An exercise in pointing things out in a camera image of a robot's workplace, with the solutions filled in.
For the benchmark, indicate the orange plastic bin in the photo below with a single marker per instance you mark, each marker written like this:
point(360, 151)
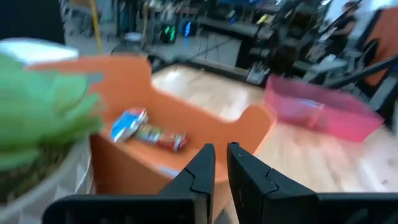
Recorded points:
point(130, 81)

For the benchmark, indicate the blue white red granola bar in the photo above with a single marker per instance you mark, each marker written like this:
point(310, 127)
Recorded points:
point(127, 124)

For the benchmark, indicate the black low desk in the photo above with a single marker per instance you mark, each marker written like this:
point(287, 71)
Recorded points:
point(230, 29)

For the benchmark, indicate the black frame bar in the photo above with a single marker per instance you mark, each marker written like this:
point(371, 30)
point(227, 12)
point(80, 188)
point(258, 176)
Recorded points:
point(363, 72)

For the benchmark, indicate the person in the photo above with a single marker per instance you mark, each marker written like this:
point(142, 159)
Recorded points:
point(345, 25)

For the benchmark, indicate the red green granola bar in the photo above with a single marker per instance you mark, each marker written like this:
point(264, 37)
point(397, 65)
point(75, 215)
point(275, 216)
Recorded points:
point(164, 138)

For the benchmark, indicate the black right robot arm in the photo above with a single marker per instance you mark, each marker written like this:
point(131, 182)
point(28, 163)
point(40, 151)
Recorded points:
point(284, 59)

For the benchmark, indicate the white triangle-patterned plant pot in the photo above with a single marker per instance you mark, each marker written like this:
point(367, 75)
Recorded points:
point(62, 193)

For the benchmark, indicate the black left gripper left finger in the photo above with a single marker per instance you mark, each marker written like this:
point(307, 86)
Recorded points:
point(196, 186)

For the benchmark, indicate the orange panel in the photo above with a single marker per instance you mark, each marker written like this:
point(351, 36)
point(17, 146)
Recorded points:
point(384, 43)

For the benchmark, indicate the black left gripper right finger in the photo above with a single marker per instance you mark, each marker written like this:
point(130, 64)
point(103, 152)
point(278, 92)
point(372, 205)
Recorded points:
point(252, 186)

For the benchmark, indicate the blue-lit computer case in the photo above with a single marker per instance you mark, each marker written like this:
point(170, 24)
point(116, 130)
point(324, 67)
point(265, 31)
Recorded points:
point(188, 28)

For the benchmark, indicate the green succulent plant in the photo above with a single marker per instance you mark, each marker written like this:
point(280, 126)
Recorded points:
point(40, 109)

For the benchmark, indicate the black table edge rail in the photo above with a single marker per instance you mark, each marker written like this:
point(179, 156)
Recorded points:
point(211, 69)

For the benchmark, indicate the pink plastic bin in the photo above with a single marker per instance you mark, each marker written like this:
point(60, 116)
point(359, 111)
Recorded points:
point(342, 121)

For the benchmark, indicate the black partition screen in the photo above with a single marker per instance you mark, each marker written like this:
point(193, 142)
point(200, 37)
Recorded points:
point(31, 18)

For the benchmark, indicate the small grey device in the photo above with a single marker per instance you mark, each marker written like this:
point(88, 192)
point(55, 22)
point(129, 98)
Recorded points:
point(258, 73)

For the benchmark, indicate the green-lit computer case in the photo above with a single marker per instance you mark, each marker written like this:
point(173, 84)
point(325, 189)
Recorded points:
point(168, 33)

